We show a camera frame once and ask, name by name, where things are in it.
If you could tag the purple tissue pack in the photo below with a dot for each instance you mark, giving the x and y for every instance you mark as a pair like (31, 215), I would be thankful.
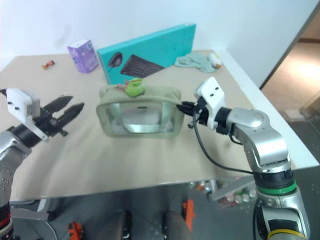
(83, 56)

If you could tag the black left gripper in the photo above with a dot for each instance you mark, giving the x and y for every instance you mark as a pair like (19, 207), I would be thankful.
(48, 122)

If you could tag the pale green crumpled cloth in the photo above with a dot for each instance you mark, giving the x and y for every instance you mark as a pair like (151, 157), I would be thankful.
(195, 61)

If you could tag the orange plastic clamp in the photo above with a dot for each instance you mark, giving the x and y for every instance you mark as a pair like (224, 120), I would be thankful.
(188, 215)

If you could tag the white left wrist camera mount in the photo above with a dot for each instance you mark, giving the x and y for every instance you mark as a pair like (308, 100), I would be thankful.
(18, 105)

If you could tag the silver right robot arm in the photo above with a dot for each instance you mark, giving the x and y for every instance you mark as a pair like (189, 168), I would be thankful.
(265, 142)

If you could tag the orange toothed tool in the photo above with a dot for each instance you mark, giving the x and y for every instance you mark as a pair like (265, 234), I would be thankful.
(75, 230)

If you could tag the beige zip pouch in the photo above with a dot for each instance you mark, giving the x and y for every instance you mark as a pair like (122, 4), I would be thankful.
(137, 117)

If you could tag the teal keyboard and mouse box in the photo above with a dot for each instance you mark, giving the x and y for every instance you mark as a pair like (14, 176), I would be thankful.
(152, 52)

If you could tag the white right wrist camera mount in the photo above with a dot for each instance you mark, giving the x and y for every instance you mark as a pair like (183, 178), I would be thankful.
(212, 96)

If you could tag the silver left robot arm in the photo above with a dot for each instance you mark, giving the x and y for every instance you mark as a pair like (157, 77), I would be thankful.
(10, 150)

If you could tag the white plush duck toy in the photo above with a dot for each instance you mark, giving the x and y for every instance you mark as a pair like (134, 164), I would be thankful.
(215, 60)

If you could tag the grey metal table bracket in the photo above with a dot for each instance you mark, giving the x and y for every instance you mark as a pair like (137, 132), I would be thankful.
(28, 211)

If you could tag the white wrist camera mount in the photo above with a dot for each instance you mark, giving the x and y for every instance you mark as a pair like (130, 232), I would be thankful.
(212, 96)
(18, 105)

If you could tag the small orange red toy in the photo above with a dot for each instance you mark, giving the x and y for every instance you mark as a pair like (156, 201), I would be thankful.
(48, 64)

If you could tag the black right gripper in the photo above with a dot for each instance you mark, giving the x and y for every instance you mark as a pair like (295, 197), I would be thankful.
(202, 112)

